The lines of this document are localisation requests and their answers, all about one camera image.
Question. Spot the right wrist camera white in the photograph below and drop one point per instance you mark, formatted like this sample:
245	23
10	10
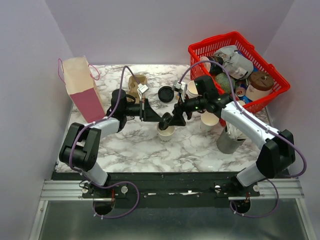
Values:
180	88

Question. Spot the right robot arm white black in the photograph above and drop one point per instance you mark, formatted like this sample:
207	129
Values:
276	147

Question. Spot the aluminium rail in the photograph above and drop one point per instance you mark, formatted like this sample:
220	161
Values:
69	190

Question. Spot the brown lid tub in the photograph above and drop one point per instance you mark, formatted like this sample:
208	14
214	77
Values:
260	85

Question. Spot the grey metal straw holder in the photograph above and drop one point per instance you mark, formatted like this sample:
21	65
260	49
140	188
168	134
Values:
228	145

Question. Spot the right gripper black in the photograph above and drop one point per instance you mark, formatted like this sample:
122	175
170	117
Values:
177	119

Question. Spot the pink paper bag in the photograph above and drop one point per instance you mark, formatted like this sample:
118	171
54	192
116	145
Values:
81	87

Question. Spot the cardboard cup carrier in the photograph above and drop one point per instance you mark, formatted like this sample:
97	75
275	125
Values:
133	85

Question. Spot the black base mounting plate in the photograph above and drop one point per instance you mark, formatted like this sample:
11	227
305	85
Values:
127	189

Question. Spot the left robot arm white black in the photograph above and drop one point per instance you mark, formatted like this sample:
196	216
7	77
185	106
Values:
81	145

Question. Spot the white wrapped straws bundle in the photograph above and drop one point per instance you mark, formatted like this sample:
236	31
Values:
234	133

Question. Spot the black coffee cup lid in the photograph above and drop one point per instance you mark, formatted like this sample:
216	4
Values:
165	120

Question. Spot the white paper cup stack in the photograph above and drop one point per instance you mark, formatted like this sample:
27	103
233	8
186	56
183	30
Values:
191	90

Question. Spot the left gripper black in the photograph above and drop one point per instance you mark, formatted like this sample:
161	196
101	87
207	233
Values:
148	114

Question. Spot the dark noodle cup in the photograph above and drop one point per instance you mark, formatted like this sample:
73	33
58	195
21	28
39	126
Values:
211	66

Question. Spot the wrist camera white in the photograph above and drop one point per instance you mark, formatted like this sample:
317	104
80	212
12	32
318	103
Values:
142	88
180	88

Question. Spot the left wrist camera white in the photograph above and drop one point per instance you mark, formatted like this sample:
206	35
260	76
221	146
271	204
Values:
142	88

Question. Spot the grey white plastic bag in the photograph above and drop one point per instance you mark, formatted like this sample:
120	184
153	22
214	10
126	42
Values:
237	66

